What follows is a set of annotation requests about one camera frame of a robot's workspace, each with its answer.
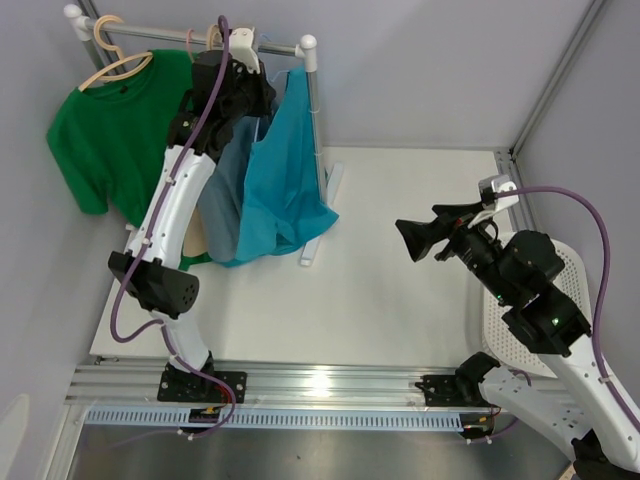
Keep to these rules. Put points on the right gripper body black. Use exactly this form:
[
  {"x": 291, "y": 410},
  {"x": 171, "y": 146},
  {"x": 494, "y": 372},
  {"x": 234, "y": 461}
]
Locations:
[{"x": 478, "y": 251}]

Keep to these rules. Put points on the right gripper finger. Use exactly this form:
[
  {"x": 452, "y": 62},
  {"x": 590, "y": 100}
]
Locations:
[
  {"x": 419, "y": 237},
  {"x": 456, "y": 214}
]

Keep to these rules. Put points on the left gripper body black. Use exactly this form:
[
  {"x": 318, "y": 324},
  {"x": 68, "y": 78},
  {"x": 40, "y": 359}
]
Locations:
[{"x": 250, "y": 98}]

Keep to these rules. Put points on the beige wooden hanger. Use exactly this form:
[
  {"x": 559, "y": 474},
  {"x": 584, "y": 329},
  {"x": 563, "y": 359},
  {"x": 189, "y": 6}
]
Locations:
[{"x": 215, "y": 37}]

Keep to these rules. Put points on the grey blue t shirt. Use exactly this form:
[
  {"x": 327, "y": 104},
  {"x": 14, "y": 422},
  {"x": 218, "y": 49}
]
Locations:
[{"x": 233, "y": 205}]

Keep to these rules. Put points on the teal t shirt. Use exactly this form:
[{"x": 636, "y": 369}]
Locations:
[{"x": 282, "y": 209}]

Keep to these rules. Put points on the green t shirt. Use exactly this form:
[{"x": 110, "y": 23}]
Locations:
[{"x": 109, "y": 141}]

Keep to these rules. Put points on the beige t shirt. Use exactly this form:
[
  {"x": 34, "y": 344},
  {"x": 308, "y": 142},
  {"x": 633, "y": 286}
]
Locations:
[{"x": 195, "y": 243}]

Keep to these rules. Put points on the blue wire hanger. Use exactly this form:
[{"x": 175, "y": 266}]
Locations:
[{"x": 276, "y": 57}]

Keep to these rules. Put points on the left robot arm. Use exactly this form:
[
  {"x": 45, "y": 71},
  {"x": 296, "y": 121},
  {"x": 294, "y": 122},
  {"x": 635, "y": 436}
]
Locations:
[{"x": 167, "y": 293}]

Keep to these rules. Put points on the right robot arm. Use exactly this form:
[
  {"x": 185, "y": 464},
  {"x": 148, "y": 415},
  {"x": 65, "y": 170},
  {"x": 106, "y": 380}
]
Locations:
[{"x": 597, "y": 437}]

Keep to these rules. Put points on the metal clothes rack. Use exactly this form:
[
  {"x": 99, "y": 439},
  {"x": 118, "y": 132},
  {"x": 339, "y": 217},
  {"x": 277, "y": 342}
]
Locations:
[{"x": 310, "y": 100}]

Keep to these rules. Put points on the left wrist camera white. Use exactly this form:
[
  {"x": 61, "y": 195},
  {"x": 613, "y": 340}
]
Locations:
[{"x": 241, "y": 42}]

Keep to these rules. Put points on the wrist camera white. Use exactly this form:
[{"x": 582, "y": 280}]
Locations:
[
  {"x": 497, "y": 193},
  {"x": 241, "y": 42}
]

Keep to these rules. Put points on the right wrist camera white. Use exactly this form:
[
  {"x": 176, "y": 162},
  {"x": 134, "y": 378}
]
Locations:
[{"x": 497, "y": 193}]

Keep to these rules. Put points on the slotted cable duct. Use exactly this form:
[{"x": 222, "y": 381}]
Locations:
[{"x": 262, "y": 418}]

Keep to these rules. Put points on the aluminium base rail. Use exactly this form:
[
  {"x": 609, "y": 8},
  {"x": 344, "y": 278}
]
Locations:
[{"x": 275, "y": 385}]

